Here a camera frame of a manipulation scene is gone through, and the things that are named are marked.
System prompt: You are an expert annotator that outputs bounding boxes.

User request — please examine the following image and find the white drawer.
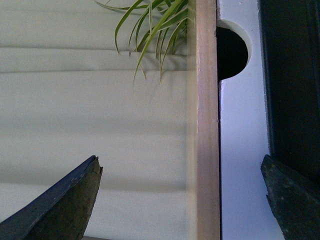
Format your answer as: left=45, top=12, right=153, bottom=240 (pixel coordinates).
left=217, top=0, right=283, bottom=240

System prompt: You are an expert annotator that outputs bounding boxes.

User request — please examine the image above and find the black drawer handle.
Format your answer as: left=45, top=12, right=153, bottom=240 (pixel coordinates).
left=259, top=0, right=320, bottom=183

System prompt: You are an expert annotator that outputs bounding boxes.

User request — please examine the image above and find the green spider plant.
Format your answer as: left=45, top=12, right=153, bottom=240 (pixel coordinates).
left=95, top=0, right=190, bottom=79

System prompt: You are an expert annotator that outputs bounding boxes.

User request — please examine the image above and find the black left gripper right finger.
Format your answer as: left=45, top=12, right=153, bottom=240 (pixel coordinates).
left=260, top=155, right=320, bottom=240

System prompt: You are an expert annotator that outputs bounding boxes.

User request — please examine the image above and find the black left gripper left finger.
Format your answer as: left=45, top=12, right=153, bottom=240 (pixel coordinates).
left=0, top=155, right=103, bottom=240

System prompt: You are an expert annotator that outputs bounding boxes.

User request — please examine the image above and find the wooden drawer cabinet frame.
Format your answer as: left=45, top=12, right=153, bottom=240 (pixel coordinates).
left=186, top=0, right=221, bottom=240

